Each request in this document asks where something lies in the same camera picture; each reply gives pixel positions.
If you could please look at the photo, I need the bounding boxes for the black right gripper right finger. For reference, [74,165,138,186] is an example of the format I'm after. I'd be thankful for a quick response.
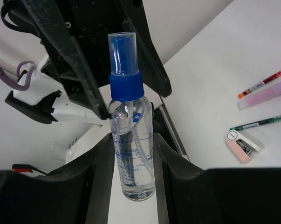
[153,133,281,224]

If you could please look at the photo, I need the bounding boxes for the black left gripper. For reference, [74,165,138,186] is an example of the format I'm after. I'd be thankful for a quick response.
[22,0,172,125]

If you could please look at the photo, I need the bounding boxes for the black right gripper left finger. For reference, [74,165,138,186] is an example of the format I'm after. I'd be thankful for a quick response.
[0,134,115,224]

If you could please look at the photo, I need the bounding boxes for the blue cap spray bottle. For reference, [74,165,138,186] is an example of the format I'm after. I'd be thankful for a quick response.
[108,32,155,201]

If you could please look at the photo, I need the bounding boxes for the purple highlighter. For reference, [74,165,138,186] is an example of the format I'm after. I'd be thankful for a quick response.
[237,82,281,110]

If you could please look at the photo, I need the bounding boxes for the pink mini stapler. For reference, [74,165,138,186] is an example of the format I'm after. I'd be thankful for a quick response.
[226,130,261,164]

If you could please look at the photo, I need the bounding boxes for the orange ink pen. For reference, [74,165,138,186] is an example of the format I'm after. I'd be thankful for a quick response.
[238,70,281,99]

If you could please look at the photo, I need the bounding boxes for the green ink pen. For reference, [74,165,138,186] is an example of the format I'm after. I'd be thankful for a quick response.
[229,115,281,131]

